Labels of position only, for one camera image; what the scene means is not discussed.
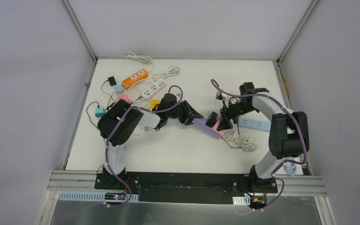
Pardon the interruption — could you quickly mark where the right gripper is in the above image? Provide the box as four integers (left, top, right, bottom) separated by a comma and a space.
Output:
217, 100, 257, 131

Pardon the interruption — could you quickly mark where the purple power strip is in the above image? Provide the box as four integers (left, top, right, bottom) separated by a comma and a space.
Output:
192, 118, 222, 140

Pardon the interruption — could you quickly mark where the light blue power strip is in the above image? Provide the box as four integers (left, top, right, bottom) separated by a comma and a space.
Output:
238, 117, 271, 133

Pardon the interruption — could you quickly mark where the yellow white cube socket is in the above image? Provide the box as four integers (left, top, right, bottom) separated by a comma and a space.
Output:
149, 99, 161, 109

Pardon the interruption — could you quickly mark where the white plug adapter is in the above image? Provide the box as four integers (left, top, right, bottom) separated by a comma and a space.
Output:
133, 125, 150, 136

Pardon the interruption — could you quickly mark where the pink usb cable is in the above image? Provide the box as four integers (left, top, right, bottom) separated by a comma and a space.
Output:
127, 81, 156, 103

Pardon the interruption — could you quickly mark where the teal usb charger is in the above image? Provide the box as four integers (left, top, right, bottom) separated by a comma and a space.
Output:
95, 107, 105, 118

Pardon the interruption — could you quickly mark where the black usb cable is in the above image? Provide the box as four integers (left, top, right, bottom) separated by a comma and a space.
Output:
86, 101, 103, 129

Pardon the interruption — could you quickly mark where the pink cube socket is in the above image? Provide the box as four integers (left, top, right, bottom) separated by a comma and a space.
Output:
213, 116, 225, 136

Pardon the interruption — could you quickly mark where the black square power adapter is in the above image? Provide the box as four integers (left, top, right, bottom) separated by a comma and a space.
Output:
205, 111, 218, 128

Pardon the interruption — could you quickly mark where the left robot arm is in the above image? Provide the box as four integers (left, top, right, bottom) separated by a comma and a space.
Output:
97, 93, 203, 190

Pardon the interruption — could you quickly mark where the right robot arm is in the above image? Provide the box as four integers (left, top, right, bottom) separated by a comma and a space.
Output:
211, 79, 309, 192

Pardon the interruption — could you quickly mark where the pink round socket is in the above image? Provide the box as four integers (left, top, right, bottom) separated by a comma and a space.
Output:
119, 94, 130, 102

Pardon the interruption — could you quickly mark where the white power strip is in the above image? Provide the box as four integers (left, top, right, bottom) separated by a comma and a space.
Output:
141, 79, 167, 100

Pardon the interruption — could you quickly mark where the orange power strip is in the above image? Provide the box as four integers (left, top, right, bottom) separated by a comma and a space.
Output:
121, 69, 149, 90

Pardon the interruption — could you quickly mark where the light blue small charger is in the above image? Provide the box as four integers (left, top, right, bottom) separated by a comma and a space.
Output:
114, 84, 124, 93

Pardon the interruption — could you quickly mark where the small black charger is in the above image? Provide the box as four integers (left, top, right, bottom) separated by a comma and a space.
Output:
107, 76, 117, 86

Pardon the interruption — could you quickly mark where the black thin cable bundle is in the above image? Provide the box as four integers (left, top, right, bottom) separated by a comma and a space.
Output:
222, 121, 246, 150

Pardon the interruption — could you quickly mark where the white cord bundle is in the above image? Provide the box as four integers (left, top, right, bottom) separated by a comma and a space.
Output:
222, 131, 258, 152

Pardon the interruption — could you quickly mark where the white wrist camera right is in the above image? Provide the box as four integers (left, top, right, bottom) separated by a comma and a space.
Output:
215, 91, 225, 101

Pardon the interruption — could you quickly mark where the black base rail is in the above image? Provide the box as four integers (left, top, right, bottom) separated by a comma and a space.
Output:
94, 170, 278, 204

